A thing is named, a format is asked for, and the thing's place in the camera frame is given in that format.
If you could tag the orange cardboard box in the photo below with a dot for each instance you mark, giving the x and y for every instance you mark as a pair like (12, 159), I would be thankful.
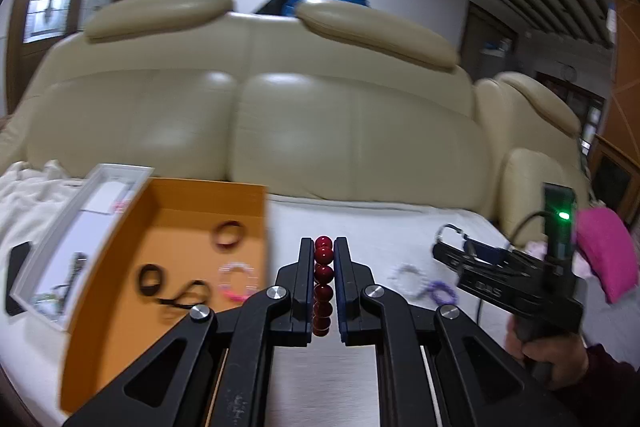
(150, 227)

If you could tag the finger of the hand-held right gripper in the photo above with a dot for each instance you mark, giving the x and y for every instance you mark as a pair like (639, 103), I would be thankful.
(452, 253)

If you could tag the white cardboard box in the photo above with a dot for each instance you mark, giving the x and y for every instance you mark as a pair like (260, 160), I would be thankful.
(65, 242)

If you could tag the person's right forearm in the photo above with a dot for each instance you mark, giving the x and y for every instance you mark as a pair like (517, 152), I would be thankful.
(605, 387)

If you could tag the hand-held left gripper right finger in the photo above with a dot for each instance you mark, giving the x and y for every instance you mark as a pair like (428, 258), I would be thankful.
(342, 279)

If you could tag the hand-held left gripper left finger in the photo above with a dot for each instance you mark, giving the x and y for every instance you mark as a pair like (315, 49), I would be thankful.
(309, 279)

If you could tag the black flat object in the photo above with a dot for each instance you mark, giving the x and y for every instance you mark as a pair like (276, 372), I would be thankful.
(17, 274)

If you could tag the bright pink cushion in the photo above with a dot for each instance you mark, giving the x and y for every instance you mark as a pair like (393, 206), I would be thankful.
(607, 252)

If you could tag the wooden cabinet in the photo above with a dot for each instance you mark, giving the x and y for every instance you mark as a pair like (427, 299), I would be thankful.
(612, 172)

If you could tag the light pink cloth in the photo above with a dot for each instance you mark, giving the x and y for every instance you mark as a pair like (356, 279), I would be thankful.
(536, 249)

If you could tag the person's right hand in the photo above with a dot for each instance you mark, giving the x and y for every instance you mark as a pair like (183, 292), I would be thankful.
(555, 354)

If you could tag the white card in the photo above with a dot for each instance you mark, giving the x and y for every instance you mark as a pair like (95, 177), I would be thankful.
(106, 197)

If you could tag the white blanket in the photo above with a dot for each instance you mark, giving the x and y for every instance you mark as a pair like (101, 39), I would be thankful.
(30, 197)

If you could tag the cream leather sofa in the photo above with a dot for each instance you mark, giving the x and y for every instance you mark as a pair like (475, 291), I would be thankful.
(325, 122)

